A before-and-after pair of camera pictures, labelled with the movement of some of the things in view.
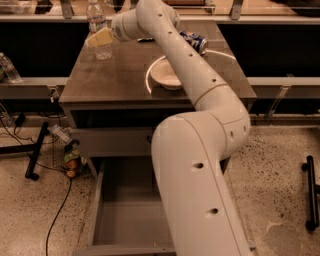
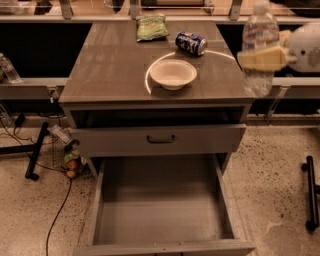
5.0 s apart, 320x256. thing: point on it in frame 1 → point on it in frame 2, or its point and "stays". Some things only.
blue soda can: [198, 42] stays
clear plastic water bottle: [97, 22] → [260, 32]
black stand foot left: [33, 149] stays
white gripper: [117, 30] → [305, 48]
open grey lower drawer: [128, 214] stays
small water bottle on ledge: [10, 71] stays
